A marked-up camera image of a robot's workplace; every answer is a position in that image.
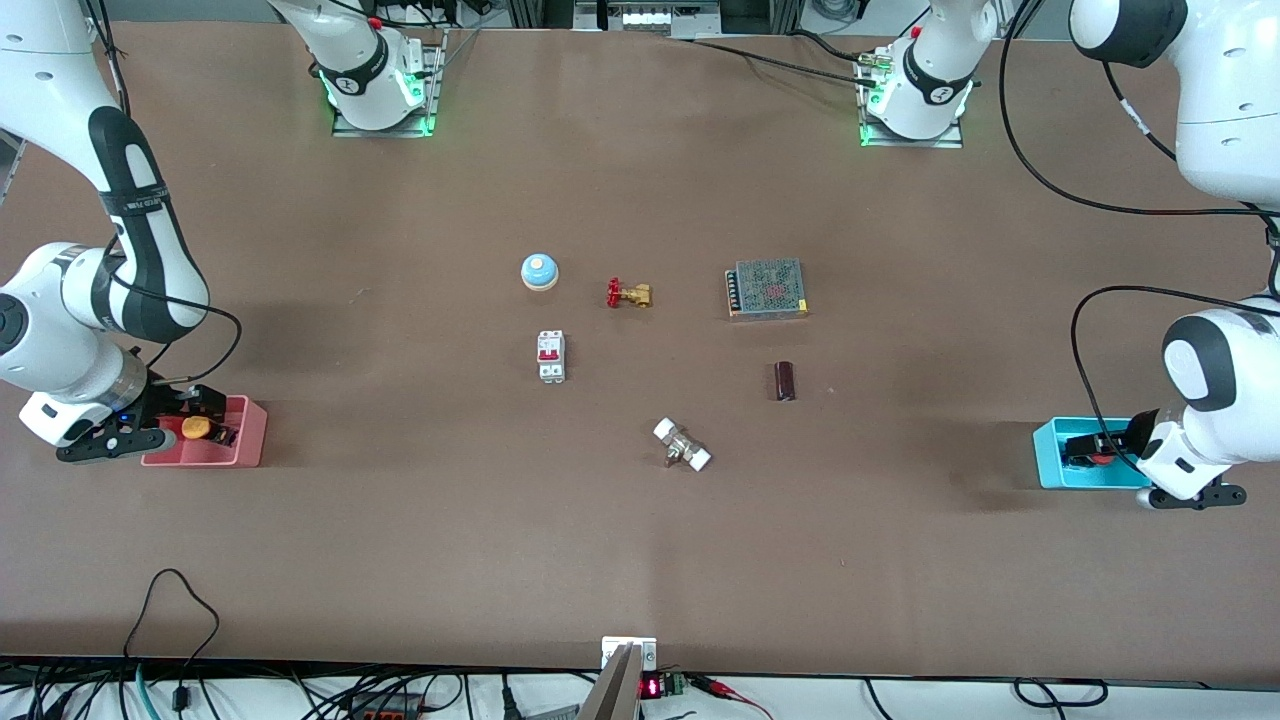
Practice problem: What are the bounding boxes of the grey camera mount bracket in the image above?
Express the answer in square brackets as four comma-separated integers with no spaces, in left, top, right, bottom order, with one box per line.
[577,636,659,720]

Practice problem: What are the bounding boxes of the pink plastic bin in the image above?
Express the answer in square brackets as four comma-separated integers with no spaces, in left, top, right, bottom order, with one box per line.
[141,395,269,469]

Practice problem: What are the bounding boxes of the black looped cable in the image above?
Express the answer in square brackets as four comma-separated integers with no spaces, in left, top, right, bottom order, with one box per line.
[122,568,222,713]

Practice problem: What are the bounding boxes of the silver valve white caps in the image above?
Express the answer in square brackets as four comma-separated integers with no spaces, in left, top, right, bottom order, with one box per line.
[652,417,713,473]

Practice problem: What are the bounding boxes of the metal mesh power supply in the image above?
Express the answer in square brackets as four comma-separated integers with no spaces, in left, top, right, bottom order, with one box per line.
[725,258,810,321]

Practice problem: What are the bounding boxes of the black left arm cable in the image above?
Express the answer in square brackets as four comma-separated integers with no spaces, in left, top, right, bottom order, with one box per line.
[998,0,1280,473]

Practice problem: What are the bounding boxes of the cyan plastic bin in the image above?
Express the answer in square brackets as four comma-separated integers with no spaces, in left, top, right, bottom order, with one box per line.
[1032,417,1160,491]

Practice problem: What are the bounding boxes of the yellow push button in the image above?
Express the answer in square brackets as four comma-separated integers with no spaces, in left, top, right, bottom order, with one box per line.
[181,415,239,447]

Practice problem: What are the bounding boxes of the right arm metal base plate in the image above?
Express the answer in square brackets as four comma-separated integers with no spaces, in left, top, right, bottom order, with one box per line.
[331,28,448,139]

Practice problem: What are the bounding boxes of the black base power cable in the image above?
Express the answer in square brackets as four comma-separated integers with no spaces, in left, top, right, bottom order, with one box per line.
[668,30,883,89]

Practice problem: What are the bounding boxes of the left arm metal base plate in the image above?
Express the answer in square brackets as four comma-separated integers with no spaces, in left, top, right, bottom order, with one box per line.
[856,55,964,150]

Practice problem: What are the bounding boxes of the red alligator clip lead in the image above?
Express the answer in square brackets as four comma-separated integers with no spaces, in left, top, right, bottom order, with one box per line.
[690,674,776,720]

